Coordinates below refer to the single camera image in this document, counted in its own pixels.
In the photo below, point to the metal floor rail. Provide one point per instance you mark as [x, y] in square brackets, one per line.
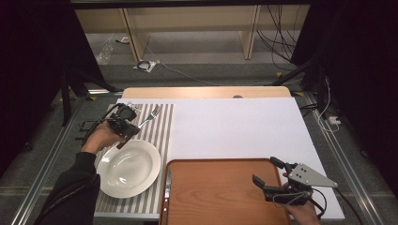
[344, 162]
[47, 162]

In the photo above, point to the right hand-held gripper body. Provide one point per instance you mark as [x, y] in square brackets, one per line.
[308, 178]

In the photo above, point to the black metal stand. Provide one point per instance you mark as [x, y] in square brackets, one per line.
[294, 72]

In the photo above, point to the white power adapter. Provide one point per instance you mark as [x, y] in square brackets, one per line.
[334, 120]

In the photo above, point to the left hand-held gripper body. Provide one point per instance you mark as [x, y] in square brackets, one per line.
[123, 116]

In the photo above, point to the black tripod stand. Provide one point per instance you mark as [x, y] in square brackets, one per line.
[67, 97]

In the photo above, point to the striped grey placemat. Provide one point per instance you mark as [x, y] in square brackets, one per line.
[159, 125]

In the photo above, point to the white round plate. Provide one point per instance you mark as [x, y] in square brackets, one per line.
[131, 168]

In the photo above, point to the brown wooden tray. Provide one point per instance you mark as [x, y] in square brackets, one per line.
[219, 193]

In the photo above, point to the clear crumpled plastic bag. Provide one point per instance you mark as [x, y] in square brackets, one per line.
[104, 54]

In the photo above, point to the light wooden table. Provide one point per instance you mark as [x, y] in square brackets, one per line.
[187, 92]

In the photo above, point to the light wooden shelf unit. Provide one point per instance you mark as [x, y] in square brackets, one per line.
[187, 15]

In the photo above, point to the person's left hand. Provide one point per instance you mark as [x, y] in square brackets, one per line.
[100, 137]

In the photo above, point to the white flat board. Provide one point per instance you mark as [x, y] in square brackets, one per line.
[234, 128]

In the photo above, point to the person's right hand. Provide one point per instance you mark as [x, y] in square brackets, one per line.
[305, 216]

